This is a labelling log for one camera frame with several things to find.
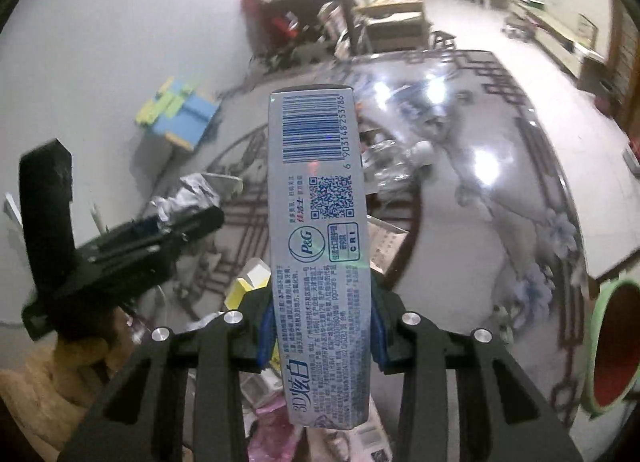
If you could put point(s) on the light wooden table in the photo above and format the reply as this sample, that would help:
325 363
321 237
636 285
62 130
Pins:
395 12

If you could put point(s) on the person's left forearm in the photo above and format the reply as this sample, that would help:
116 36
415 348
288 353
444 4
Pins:
40 392

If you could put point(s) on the long low beige cabinet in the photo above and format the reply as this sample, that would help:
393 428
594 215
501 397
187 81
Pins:
565 40

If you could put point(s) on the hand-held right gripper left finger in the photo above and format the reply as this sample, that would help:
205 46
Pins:
265 337

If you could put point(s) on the open cardboard box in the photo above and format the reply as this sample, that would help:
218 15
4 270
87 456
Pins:
387 247

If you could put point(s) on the white plastic bottle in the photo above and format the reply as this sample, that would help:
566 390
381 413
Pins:
424 152

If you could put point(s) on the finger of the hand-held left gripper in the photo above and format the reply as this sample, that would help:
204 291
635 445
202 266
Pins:
200 221
145 252

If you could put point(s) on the green bucket red inside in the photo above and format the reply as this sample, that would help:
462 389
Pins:
617 357

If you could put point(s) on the silver toothpaste box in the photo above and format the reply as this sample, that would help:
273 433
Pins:
320 242

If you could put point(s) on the silver foil wrapper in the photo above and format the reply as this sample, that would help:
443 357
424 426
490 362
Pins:
195 192

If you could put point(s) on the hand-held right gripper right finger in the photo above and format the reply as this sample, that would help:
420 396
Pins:
378 337

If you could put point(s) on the small dark wooden stool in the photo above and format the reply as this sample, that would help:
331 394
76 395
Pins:
443 38

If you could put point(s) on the dark wooden cabinet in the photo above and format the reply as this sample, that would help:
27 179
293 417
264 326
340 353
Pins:
305 7

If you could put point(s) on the small yellow box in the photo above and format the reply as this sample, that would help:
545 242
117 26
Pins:
239 294

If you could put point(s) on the clear plastic wrapper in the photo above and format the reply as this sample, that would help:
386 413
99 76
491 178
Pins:
387 167

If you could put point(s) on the pink plastic bag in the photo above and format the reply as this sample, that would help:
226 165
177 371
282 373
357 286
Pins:
272 434

